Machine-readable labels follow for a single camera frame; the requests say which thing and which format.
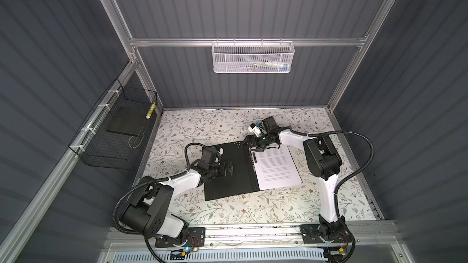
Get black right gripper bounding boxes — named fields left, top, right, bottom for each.
left=239, top=134, right=271, bottom=152

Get orange folder black inside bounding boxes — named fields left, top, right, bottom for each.
left=202, top=140, right=303, bottom=202

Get white printed sheet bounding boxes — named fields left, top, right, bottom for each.
left=252, top=145, right=302, bottom=191

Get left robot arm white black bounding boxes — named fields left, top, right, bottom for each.
left=112, top=142, right=226, bottom=244

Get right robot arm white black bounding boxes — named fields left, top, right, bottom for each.
left=241, top=117, right=346, bottom=243

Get floral table mat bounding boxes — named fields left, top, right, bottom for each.
left=126, top=107, right=377, bottom=226

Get markers in white basket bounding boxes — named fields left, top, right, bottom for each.
left=243, top=62, right=290, bottom=73

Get yellow marker in basket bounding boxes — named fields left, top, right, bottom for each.
left=146, top=102, right=156, bottom=119

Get black pad in basket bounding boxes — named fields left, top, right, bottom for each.
left=106, top=107, right=147, bottom=136

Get white vented panel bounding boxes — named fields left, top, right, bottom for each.
left=111, top=248, right=328, bottom=263

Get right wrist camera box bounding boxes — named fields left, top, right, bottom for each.
left=247, top=122, right=266, bottom=137

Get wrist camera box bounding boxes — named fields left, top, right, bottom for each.
left=247, top=122, right=266, bottom=137
left=211, top=146, right=224, bottom=157

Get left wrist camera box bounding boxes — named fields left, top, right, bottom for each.
left=211, top=146, right=224, bottom=157

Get black corrugated cable left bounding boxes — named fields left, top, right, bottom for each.
left=111, top=142, right=213, bottom=263

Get white wire mesh basket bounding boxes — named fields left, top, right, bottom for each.
left=211, top=44, right=295, bottom=74

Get black wire basket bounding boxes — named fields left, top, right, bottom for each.
left=69, top=80, right=158, bottom=170

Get aluminium frame crossbar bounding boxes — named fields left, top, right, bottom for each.
left=130, top=38, right=363, bottom=47

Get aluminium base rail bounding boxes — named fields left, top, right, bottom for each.
left=102, top=220, right=402, bottom=251

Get aluminium frame post left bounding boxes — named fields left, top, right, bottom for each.
left=100, top=0, right=163, bottom=112

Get aluminium frame post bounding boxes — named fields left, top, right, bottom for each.
left=327, top=0, right=397, bottom=113
left=100, top=0, right=163, bottom=112

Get aluminium frame post right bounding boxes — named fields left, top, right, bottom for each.
left=327, top=0, right=397, bottom=113

